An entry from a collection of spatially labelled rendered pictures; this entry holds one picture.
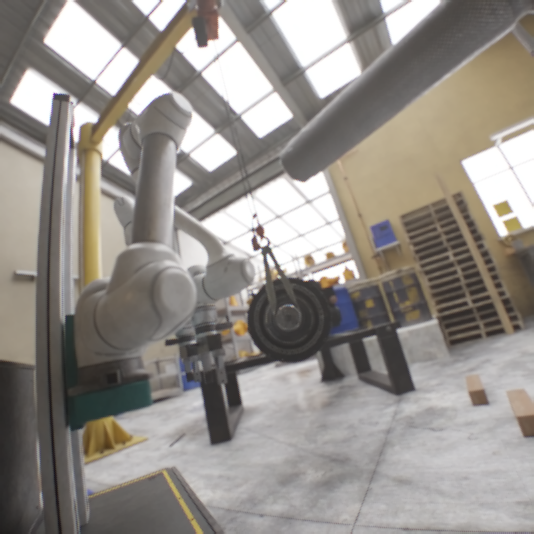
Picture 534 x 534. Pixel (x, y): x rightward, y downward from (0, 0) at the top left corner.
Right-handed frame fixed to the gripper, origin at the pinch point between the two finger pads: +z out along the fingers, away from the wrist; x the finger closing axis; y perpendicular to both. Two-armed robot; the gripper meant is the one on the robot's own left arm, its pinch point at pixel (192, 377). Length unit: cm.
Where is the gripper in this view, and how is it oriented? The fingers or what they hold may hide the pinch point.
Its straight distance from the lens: 123.2
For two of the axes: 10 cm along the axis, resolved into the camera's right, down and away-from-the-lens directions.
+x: -4.8, 3.8, 7.9
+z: 2.3, 9.3, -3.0
